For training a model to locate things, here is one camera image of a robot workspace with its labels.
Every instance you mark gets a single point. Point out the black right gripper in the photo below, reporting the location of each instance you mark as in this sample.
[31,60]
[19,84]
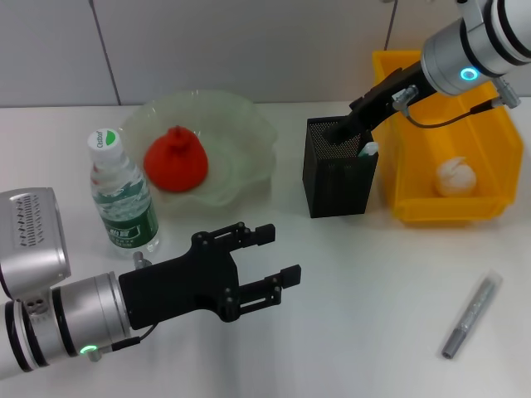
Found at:
[386,99]

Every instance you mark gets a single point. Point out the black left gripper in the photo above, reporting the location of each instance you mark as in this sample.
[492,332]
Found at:
[178,286]

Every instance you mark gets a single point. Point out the green white pen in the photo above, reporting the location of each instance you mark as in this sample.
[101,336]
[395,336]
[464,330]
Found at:
[368,149]

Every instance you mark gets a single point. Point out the white paper ball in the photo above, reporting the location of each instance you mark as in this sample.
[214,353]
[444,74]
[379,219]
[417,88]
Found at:
[455,176]

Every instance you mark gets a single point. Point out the red orange fruit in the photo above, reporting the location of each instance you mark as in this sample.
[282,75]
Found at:
[176,161]

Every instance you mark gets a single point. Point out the clear green-label water bottle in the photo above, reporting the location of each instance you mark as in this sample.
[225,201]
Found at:
[124,207]

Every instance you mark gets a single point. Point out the grey marker pen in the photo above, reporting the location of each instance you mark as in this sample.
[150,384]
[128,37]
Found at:
[469,315]

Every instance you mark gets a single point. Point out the black mesh pen holder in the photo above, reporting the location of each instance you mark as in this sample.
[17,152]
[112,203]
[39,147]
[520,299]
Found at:
[338,190]

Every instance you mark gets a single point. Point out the green glass fruit plate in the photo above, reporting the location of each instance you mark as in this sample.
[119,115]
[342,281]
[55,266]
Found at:
[240,137]

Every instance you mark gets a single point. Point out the yellow plastic bin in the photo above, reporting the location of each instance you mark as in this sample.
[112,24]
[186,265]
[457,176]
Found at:
[489,137]

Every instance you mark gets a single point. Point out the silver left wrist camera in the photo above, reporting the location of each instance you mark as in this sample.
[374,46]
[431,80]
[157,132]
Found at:
[33,236]

